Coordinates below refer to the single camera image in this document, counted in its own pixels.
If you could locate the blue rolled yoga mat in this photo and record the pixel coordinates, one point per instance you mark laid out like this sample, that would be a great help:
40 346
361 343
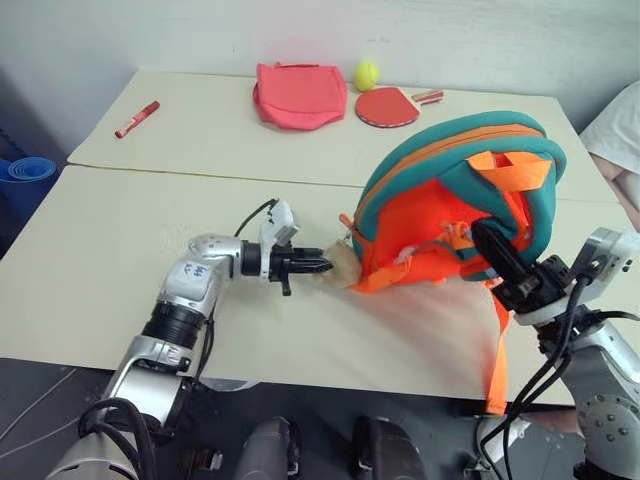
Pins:
25 177

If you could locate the red marker pen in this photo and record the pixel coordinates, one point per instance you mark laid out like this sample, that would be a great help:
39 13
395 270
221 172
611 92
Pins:
137 119

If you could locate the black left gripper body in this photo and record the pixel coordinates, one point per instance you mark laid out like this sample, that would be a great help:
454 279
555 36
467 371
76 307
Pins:
277 264

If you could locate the pink fabric bag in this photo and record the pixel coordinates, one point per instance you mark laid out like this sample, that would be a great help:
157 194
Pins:
300 95

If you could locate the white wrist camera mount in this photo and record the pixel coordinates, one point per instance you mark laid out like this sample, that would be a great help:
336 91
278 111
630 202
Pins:
607 255
281 220

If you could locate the dark rounded shape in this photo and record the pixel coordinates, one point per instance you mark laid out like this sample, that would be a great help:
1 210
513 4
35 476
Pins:
270 450

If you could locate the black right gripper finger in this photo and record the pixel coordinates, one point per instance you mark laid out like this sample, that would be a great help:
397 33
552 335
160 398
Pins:
500 252

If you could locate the orange and teal backpack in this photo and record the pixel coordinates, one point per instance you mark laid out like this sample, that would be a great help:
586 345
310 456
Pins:
415 225

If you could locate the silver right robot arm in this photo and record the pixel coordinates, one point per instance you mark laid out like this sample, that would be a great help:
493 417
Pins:
607 390

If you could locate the yellow tennis ball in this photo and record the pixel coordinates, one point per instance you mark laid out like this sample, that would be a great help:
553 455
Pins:
367 76

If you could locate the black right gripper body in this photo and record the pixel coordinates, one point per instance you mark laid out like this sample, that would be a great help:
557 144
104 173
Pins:
542 287

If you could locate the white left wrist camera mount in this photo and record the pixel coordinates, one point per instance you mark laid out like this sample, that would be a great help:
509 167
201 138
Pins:
281 220

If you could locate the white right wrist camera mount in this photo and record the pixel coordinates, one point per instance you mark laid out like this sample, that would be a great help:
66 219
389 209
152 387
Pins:
607 255

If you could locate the beige plush toy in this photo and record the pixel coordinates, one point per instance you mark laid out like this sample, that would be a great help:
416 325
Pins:
346 272

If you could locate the red table tennis paddle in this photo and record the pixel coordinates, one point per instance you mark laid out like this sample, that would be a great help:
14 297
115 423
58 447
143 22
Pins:
385 106

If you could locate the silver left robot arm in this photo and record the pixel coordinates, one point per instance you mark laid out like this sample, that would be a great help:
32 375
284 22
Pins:
192 287

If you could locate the person in white clothing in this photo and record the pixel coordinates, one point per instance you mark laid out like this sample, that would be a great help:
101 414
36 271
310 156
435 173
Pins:
615 125

